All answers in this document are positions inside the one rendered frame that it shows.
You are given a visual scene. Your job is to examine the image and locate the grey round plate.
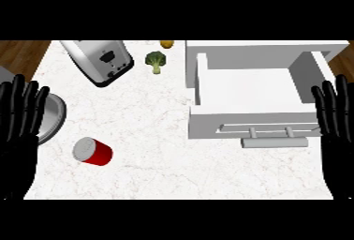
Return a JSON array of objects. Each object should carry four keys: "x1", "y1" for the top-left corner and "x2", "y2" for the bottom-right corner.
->
[{"x1": 34, "y1": 93, "x2": 68, "y2": 145}]

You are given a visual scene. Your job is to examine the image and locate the white open drawer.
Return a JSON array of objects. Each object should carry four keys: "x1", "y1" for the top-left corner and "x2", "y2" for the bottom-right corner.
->
[{"x1": 187, "y1": 51, "x2": 336, "y2": 140}]

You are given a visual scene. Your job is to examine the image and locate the silver toaster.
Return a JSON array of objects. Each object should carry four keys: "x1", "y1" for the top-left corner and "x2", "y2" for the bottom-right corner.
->
[{"x1": 59, "y1": 40, "x2": 135, "y2": 89}]

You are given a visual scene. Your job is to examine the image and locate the green broccoli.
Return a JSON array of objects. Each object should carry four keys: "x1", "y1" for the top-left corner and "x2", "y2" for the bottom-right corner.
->
[{"x1": 143, "y1": 51, "x2": 166, "y2": 75}]

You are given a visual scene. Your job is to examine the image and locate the red can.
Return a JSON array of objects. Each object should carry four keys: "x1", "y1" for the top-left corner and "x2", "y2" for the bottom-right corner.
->
[{"x1": 72, "y1": 136, "x2": 115, "y2": 167}]

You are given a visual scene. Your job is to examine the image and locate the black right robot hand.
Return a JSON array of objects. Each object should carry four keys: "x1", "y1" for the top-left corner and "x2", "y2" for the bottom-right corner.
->
[{"x1": 309, "y1": 74, "x2": 354, "y2": 201}]

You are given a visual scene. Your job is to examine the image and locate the white cabinet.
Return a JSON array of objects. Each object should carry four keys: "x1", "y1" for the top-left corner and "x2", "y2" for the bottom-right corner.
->
[{"x1": 184, "y1": 40, "x2": 351, "y2": 89}]

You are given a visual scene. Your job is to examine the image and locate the grey drawer handle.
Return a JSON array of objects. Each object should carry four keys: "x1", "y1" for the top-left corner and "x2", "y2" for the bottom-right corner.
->
[{"x1": 215, "y1": 123, "x2": 321, "y2": 149}]

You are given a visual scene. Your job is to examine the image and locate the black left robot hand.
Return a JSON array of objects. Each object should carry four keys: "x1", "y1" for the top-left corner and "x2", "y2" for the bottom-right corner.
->
[{"x1": 0, "y1": 73, "x2": 51, "y2": 201}]

